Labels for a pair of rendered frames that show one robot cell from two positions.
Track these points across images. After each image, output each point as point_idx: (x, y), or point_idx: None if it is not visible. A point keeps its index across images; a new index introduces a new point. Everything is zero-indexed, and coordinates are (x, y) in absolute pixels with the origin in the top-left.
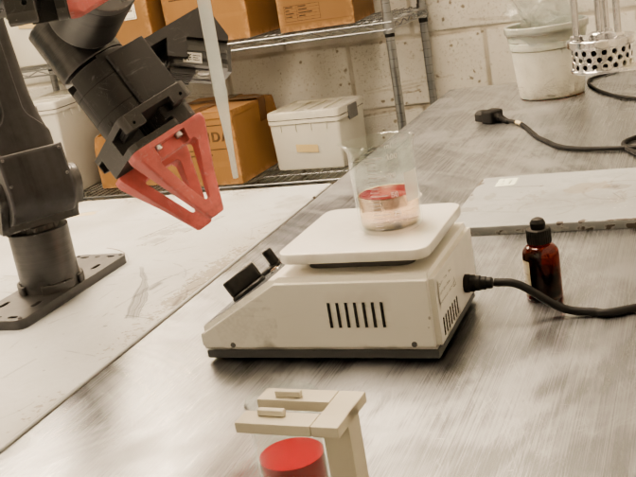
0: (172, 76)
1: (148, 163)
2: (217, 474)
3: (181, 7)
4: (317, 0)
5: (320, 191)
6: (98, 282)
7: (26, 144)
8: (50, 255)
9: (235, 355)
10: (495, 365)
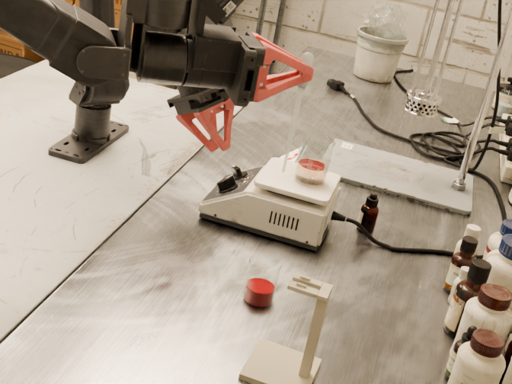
0: None
1: (205, 118)
2: (219, 283)
3: None
4: None
5: (236, 112)
6: (116, 142)
7: None
8: (100, 123)
9: (213, 219)
10: (341, 262)
